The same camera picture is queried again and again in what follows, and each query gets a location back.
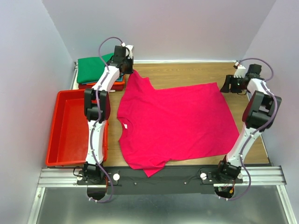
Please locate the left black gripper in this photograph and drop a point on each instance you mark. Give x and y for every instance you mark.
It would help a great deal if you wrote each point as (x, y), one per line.
(130, 71)

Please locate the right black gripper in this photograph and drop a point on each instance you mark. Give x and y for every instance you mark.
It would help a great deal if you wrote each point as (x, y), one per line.
(230, 79)

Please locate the pink t shirt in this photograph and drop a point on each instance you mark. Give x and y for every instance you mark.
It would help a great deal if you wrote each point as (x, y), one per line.
(173, 124)

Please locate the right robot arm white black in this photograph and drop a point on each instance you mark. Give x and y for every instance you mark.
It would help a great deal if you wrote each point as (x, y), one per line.
(257, 117)

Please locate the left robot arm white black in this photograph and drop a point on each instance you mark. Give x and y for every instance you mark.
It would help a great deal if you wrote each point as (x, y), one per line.
(97, 109)

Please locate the folded blue t shirt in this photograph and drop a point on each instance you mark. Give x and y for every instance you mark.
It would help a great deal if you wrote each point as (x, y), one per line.
(119, 81)

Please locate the folded orange t shirt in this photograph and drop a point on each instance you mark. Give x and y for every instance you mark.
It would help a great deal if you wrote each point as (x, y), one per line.
(118, 84)

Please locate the folded green t shirt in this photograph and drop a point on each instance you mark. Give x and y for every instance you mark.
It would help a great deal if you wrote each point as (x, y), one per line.
(90, 69)

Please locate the folded dark red t shirt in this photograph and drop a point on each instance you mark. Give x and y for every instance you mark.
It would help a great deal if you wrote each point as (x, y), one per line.
(115, 87)

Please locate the red plastic bin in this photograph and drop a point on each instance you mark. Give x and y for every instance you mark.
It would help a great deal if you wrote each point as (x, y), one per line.
(69, 135)

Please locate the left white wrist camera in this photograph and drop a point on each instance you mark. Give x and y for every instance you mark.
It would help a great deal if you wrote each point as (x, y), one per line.
(129, 50)

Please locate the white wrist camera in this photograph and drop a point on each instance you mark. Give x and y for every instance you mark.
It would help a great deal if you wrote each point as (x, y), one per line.
(129, 50)
(240, 70)

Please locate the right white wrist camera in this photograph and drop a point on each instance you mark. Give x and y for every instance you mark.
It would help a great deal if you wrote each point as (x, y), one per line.
(240, 70)

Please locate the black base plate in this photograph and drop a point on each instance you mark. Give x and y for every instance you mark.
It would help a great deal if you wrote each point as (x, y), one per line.
(170, 180)

